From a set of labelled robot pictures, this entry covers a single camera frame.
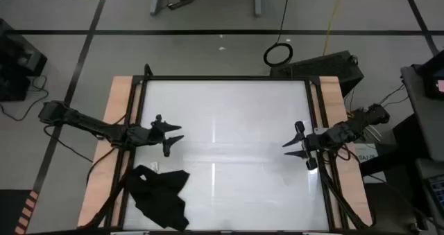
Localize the grey desk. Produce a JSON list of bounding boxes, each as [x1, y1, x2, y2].
[[400, 64, 444, 163]]

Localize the black towel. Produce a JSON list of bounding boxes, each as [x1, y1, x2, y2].
[[126, 162, 191, 232]]

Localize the black floor cable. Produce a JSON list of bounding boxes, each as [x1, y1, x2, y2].
[[0, 75, 49, 122]]

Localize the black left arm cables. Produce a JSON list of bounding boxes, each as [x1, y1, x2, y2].
[[43, 114, 135, 229]]

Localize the black power strip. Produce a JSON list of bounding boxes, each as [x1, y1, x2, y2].
[[167, 0, 194, 10]]

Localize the black computer tower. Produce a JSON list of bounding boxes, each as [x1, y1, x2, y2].
[[269, 50, 365, 98]]

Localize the black metal table frame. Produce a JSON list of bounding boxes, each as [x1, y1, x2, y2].
[[85, 63, 375, 235]]

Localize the black mat orange stripes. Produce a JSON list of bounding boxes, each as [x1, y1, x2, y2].
[[0, 189, 40, 235]]

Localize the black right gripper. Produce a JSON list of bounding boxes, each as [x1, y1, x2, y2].
[[282, 121, 336, 171]]

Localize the dark keyboard blue keys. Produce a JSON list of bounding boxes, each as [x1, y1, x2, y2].
[[427, 174, 444, 214]]

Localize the black monitor pink screen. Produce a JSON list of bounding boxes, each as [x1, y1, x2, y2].
[[416, 49, 444, 101]]

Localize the white paper label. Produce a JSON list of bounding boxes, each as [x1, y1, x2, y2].
[[353, 143, 379, 164]]

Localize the yellow hanging cable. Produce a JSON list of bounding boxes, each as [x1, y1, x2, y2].
[[322, 0, 348, 55]]

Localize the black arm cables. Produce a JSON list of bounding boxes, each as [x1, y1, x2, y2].
[[318, 148, 374, 231], [43, 114, 135, 229]]

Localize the black hanging cable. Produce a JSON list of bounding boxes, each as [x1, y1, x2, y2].
[[262, 0, 294, 68]]

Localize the black machine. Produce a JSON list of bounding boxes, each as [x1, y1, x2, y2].
[[0, 18, 49, 103]]

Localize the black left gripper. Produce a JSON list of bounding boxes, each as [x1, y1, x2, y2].
[[128, 114, 185, 158]]

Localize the wooden table board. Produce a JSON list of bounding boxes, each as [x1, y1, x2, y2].
[[76, 76, 374, 229]]

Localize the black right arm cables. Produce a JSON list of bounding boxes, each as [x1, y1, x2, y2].
[[318, 148, 374, 231]]

